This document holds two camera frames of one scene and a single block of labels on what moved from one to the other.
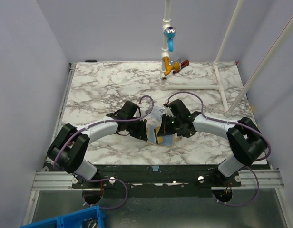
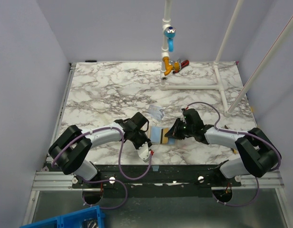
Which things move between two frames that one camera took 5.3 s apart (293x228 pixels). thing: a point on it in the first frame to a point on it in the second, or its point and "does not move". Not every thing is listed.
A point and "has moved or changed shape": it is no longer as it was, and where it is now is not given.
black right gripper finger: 166,128 to 177,131
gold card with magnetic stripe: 159,138 has moved or changed shape
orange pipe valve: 170,65 does not move
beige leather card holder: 166,140 does not move
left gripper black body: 131,128 to 140,138
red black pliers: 184,63 does not move
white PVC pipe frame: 163,80 does not move
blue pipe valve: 170,32 does not move
